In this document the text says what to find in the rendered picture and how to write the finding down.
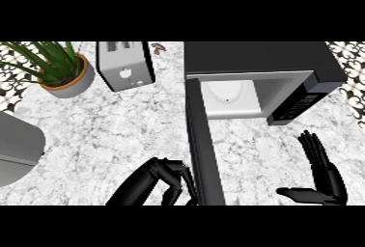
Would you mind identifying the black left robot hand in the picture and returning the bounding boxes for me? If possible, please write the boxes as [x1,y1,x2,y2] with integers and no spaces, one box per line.
[104,156,200,206]

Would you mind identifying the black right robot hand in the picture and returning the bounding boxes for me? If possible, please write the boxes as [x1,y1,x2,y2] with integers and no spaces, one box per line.
[275,129,349,206]

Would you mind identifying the black microwave door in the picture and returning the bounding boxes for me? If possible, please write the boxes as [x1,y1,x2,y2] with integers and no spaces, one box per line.
[183,77,226,206]

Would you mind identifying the black microwave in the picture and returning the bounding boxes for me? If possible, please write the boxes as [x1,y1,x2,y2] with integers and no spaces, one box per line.
[182,41,349,126]

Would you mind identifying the grey rounded appliance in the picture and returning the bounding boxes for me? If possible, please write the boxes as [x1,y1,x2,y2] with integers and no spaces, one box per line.
[0,111,47,188]

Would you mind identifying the silver toaster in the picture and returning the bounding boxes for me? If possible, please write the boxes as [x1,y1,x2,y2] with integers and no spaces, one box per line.
[96,41,157,93]

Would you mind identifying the green potted plant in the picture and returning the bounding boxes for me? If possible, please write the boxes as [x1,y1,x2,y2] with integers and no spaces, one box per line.
[0,41,98,99]

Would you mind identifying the small brown object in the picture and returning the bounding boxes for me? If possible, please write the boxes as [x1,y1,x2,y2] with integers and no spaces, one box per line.
[151,42,169,56]

